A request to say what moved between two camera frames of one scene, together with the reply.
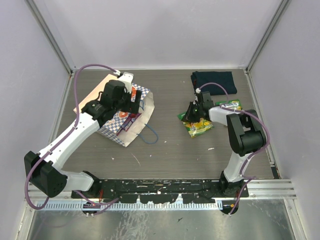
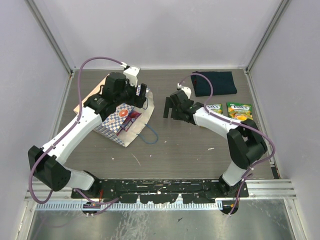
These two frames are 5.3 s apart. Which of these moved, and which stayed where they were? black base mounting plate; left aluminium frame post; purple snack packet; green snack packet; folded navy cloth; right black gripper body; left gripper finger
Moved: green snack packet; right black gripper body; left gripper finger
Stayed: purple snack packet; black base mounting plate; left aluminium frame post; folded navy cloth
